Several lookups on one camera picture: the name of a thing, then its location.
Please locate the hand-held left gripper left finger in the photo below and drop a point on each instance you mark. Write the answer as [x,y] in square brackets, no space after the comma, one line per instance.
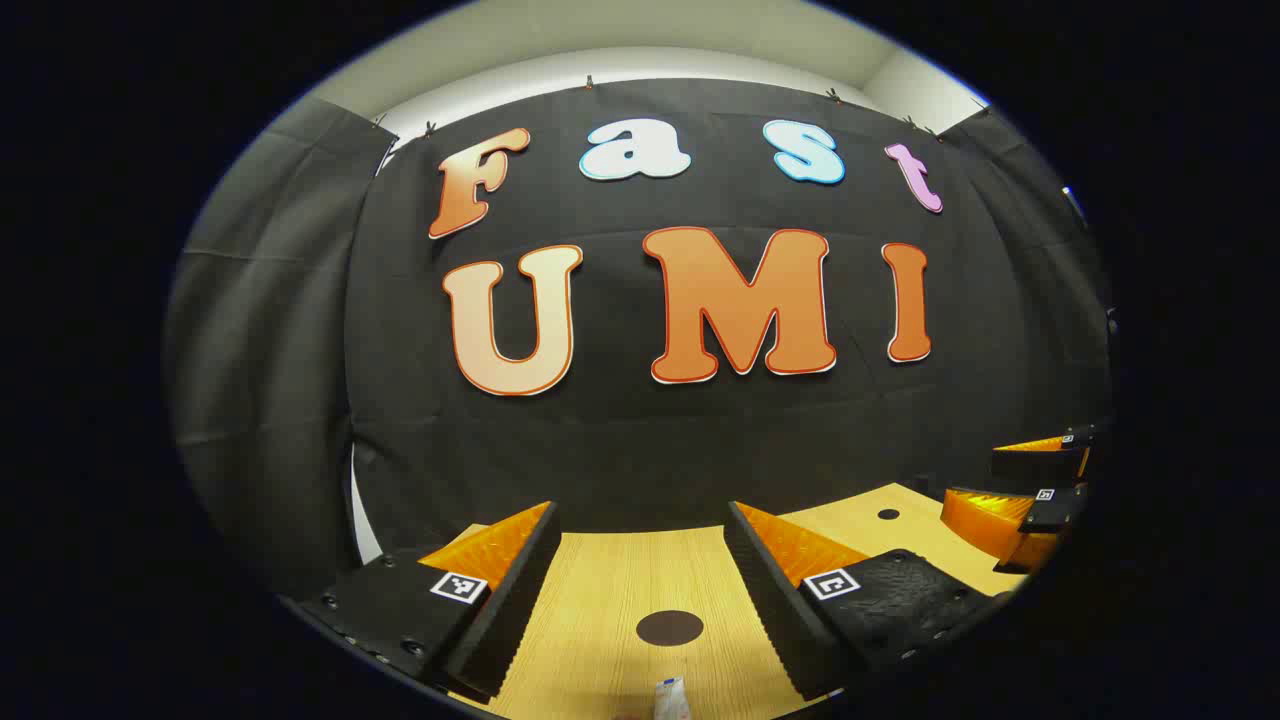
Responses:
[515,600]

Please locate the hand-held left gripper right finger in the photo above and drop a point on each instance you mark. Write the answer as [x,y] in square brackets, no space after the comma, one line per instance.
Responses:
[770,600]

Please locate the light wooden desktop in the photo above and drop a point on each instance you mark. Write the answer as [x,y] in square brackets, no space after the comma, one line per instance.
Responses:
[600,600]

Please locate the dark round coaster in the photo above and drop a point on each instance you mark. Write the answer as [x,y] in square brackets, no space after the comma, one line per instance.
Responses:
[670,628]

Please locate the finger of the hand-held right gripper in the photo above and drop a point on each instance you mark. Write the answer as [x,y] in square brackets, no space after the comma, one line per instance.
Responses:
[990,520]
[1040,462]

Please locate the white toothpaste tube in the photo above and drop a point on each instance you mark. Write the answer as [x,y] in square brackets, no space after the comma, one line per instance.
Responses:
[671,698]

